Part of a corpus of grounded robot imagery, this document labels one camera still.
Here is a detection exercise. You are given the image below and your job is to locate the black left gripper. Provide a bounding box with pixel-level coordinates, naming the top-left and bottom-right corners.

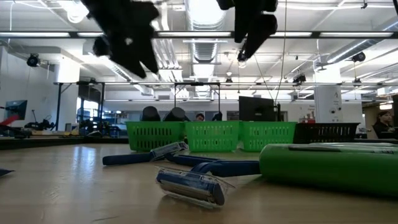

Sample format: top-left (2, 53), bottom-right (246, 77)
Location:
top-left (80, 0), bottom-right (161, 79)

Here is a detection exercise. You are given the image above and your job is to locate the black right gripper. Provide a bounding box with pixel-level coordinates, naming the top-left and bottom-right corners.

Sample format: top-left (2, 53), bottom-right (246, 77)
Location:
top-left (216, 0), bottom-right (279, 60)

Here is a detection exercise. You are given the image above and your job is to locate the black overhead light beam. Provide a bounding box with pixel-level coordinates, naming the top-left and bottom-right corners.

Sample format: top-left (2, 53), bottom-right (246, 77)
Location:
top-left (0, 30), bottom-right (398, 40)

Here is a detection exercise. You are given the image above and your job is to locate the black rounded bottle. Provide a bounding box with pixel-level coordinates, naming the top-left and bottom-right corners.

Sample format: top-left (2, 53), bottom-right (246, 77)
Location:
top-left (162, 106), bottom-right (191, 123)
top-left (140, 106), bottom-right (162, 123)

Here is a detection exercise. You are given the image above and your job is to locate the green plastic basket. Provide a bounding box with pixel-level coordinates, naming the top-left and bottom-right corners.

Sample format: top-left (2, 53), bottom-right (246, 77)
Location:
top-left (185, 120), bottom-right (242, 153)
top-left (126, 121), bottom-right (187, 152)
top-left (239, 121), bottom-right (298, 152)

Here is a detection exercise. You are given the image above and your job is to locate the black monitor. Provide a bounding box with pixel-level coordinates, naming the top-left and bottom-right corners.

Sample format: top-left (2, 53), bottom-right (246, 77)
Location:
top-left (238, 96), bottom-right (276, 123)

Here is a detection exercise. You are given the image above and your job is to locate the white round pillar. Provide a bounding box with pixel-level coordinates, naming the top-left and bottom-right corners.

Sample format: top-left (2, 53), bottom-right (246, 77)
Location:
top-left (313, 63), bottom-right (344, 124)

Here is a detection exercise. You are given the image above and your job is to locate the blue razor with clear cap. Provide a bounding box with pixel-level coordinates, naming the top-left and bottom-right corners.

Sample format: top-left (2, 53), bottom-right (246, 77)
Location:
top-left (155, 160), bottom-right (261, 210)
top-left (102, 141), bottom-right (189, 166)

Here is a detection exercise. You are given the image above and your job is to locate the black plastic basket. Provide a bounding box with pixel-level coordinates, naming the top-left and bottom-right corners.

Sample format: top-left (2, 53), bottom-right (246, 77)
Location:
top-left (292, 122), bottom-right (361, 144)

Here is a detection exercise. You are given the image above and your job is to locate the small dark monitor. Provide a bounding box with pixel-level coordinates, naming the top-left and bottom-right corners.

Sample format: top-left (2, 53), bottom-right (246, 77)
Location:
top-left (4, 99), bottom-right (28, 121)

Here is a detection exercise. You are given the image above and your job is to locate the red angled bar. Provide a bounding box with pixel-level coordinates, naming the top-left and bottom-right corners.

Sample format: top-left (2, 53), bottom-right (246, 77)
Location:
top-left (0, 114), bottom-right (20, 127)

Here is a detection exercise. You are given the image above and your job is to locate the green plastic tube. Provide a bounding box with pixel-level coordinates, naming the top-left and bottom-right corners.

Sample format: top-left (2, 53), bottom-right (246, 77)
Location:
top-left (259, 142), bottom-right (398, 197)

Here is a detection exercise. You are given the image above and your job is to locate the thin hanging cable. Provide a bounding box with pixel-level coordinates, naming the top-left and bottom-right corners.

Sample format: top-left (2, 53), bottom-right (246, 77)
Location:
top-left (274, 0), bottom-right (288, 105)

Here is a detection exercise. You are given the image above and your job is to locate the round silver air duct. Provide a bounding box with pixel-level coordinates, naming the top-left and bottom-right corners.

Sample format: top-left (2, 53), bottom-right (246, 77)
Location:
top-left (185, 0), bottom-right (228, 100)

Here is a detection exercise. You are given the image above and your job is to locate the gray slanted ceiling duct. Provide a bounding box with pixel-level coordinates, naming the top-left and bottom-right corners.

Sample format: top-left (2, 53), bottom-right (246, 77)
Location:
top-left (315, 18), bottom-right (398, 68)

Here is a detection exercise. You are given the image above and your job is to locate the black frame stand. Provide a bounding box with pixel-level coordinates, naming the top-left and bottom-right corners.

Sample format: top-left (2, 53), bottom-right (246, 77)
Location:
top-left (53, 81), bottom-right (106, 131)

